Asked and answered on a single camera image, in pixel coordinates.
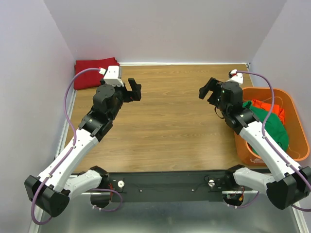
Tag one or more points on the orange t-shirt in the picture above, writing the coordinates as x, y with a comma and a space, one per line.
262, 108

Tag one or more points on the green t-shirt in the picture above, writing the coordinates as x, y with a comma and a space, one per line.
273, 127

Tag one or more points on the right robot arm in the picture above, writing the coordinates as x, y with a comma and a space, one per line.
288, 182

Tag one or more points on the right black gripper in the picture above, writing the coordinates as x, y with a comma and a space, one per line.
216, 86

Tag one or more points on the orange plastic bin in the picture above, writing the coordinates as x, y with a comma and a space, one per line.
298, 144

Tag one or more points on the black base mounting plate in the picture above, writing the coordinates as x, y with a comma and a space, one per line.
170, 186

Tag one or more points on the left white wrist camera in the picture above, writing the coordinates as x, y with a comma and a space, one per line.
112, 76

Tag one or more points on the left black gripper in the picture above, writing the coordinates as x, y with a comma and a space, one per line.
130, 95

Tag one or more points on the folded red t-shirt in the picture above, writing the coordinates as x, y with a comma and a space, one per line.
91, 78

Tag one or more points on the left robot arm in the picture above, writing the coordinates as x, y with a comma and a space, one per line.
52, 189

